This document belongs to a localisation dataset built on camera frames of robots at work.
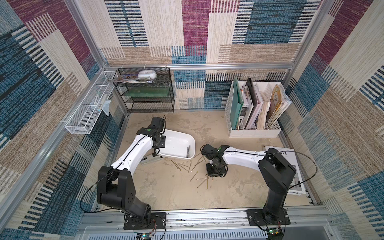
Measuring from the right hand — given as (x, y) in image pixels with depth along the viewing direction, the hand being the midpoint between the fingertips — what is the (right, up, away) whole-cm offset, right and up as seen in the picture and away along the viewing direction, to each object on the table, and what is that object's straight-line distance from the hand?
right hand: (210, 174), depth 88 cm
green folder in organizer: (+14, +41, -6) cm, 44 cm away
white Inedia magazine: (+45, -4, -8) cm, 46 cm away
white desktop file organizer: (+23, +40, 0) cm, 46 cm away
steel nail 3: (-13, +12, +8) cm, 19 cm away
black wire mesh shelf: (-45, +45, +31) cm, 71 cm away
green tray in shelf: (-38, +50, +6) cm, 63 cm away
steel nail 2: (-10, -1, 0) cm, 10 cm away
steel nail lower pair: (-2, -4, -3) cm, 5 cm away
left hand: (-31, +19, 0) cm, 36 cm away
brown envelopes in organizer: (+41, +42, +1) cm, 58 cm away
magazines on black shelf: (-48, +57, +4) cm, 75 cm away
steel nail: (-21, +5, +4) cm, 22 cm away
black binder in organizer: (+24, +54, +5) cm, 59 cm away
